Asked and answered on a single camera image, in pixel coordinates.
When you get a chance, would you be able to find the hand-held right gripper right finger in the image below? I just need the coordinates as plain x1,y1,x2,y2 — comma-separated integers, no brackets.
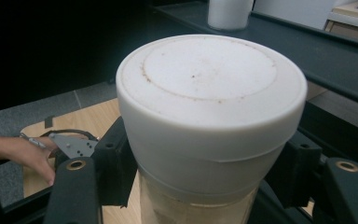
265,130,324,209

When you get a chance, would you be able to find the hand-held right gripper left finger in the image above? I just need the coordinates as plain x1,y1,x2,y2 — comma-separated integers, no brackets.
93,116,138,208

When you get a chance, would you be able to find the tall jar with white lid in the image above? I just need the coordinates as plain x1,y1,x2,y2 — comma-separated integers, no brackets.
115,33,309,224

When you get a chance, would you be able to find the black two-tier metal shelf rack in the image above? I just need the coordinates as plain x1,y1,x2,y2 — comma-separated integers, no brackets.
0,1,358,224

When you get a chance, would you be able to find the small jar with silver lid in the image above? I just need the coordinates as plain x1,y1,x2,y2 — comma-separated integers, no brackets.
207,0,255,31

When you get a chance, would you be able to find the light wooden cabinet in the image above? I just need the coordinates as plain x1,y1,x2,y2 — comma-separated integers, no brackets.
324,0,358,45

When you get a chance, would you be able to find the grey metal table bracket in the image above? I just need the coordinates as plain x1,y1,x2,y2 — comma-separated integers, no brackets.
44,115,56,130

